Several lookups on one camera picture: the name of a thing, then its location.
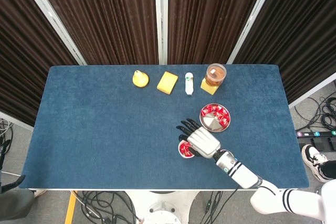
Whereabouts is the grey trouser leg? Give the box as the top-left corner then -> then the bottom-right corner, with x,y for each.
0,189 -> 35,221

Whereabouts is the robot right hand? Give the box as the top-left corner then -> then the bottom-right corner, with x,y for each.
176,118 -> 222,159

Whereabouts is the brown fabric partition screen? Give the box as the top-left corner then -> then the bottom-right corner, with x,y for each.
160,0 -> 275,65
14,0 -> 162,65
227,0 -> 336,109
0,0 -> 87,130

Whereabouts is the yellow sponge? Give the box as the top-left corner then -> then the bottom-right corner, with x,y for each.
156,71 -> 179,94

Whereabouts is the black shoe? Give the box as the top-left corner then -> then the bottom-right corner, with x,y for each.
0,175 -> 26,194

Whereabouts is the blue table cloth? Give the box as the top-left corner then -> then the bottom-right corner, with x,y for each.
19,64 -> 308,190

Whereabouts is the yellow perforated block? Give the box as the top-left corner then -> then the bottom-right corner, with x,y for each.
201,78 -> 221,95

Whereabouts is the white and black sneaker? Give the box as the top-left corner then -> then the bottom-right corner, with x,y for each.
301,144 -> 332,183

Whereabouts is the yellow floor tape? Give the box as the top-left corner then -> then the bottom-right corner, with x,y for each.
64,191 -> 77,224

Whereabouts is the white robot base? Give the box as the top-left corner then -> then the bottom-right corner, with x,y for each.
125,189 -> 197,224

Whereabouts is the black trouser leg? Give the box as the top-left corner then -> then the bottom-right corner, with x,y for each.
319,159 -> 336,180

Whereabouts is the black cable bundle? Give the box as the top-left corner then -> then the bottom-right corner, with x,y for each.
293,82 -> 336,133
70,190 -> 142,224
0,118 -> 14,175

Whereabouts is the black cable with green plug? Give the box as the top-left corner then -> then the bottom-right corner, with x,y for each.
202,190 -> 224,224

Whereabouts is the clear jar of rubber bands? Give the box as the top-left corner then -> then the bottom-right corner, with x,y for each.
206,63 -> 227,87

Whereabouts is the white table frame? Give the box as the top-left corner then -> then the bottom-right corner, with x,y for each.
27,187 -> 299,191

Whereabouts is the yellow pear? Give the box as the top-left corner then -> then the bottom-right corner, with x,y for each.
132,70 -> 150,88

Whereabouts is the small white bottle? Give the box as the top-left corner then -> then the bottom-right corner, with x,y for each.
184,72 -> 194,95

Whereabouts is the white paper cup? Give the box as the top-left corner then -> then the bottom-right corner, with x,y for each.
177,140 -> 196,159

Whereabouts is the round metal plate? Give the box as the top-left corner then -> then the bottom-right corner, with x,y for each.
199,103 -> 232,132

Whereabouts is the black pedal board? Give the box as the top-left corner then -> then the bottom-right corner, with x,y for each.
296,129 -> 336,153

